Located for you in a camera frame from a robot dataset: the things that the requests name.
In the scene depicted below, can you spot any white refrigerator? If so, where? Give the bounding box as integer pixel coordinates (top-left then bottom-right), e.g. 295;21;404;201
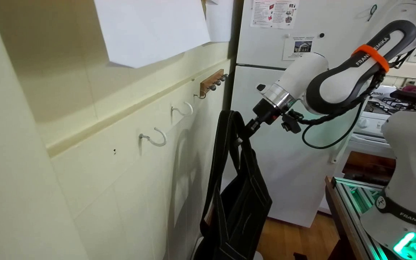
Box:
219;0;397;229

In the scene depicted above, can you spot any narrow white paper sheet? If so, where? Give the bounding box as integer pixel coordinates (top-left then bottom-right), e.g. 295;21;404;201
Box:
203;0;235;45

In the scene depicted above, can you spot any white kitchen stove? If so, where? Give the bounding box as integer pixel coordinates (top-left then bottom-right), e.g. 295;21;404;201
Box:
342;84;416;187

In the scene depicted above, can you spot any wooden hook rack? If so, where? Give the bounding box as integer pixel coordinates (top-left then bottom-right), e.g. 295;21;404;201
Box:
197;68;228;99

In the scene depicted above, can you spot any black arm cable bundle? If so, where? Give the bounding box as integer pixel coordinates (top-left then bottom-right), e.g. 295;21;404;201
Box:
298;48;414;151

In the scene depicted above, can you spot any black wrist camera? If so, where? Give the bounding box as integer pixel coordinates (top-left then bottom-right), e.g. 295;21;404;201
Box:
280;109;304;135

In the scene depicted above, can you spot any orange cable strap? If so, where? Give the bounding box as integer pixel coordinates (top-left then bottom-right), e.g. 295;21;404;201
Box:
350;44;391;74

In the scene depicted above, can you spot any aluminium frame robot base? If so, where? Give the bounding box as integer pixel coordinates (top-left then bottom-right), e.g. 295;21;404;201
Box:
323;175;416;260

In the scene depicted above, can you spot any small photo card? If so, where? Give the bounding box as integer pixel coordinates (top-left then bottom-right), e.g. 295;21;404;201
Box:
281;35;316;63

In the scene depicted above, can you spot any black tote bag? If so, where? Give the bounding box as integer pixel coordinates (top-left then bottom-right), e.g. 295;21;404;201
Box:
194;109;272;260

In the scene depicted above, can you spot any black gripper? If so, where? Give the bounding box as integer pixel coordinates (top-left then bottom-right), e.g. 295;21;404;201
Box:
242;97;284;135

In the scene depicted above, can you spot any large white paper sheet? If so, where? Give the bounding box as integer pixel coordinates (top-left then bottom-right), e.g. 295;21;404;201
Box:
92;0;212;70

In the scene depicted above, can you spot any white wall hook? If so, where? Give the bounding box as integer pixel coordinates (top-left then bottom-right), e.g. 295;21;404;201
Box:
137;128;168;149
168;100;194;120

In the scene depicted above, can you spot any flyer with red print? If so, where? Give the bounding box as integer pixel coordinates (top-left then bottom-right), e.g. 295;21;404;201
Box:
249;0;300;29

